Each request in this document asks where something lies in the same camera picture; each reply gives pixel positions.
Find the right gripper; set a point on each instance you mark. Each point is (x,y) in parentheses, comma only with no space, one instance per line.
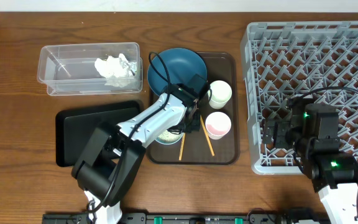
(274,134)

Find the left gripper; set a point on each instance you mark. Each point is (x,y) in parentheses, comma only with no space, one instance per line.
(197,125)

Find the white cup pink inside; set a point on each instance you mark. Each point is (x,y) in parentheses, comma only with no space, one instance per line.
(218,124)

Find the light blue small bowl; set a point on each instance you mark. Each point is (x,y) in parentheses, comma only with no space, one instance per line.
(168,138)

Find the white cup green inside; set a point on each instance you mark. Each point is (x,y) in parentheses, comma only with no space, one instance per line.
(220,95)

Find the white napkin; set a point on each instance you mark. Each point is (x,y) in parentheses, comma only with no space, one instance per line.
(117,71)

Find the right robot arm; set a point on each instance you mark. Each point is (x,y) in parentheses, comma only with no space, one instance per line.
(312,133)

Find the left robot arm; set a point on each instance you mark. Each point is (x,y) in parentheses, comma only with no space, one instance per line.
(108,165)

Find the grey dishwasher rack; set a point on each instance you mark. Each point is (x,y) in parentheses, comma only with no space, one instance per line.
(282,59)

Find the clear plastic waste bin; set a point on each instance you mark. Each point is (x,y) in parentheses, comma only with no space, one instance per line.
(69,69)

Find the left wooden chopstick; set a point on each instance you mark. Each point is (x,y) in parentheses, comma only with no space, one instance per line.
(182,147)

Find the wooden chopstick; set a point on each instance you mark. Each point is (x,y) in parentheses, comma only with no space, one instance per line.
(182,147)
(206,136)

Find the brown serving tray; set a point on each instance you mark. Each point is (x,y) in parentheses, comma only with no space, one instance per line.
(220,66)

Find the right wooden chopstick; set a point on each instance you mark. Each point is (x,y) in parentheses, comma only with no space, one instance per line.
(206,136)

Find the dark blue plate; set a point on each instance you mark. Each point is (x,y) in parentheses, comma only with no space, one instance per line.
(182,64)

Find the black rectangular tray bin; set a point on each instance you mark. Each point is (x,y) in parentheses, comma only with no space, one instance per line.
(74,127)

